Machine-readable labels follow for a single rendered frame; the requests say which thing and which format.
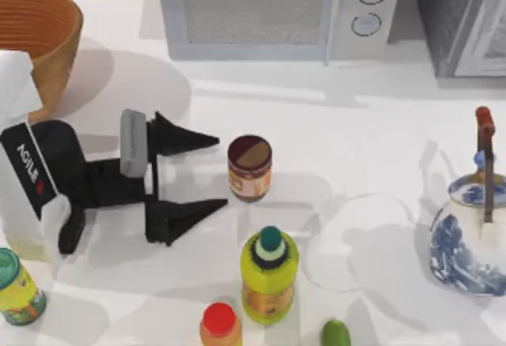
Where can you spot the green and yellow can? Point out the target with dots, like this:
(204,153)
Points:
(17,290)

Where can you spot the orange bottle with red cap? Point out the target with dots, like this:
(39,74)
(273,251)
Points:
(220,326)

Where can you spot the green cucumber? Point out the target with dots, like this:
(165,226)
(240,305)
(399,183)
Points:
(336,334)

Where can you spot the pale microwave oven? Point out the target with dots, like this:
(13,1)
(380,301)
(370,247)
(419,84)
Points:
(253,10)

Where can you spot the yellow-green bottle with green cap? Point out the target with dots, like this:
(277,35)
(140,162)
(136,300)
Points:
(269,279)

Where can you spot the brown wicker basket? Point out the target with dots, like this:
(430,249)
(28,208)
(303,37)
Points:
(51,57)

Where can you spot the blue and white teapot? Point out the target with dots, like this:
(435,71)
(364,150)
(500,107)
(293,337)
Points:
(466,243)

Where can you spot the pale grey rounded box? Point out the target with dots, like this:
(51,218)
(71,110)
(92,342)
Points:
(133,144)

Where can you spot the grey cabinet with dark inside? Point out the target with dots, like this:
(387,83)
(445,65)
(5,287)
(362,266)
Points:
(454,18)

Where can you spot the brown jar with brown lid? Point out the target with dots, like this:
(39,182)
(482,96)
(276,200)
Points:
(250,172)

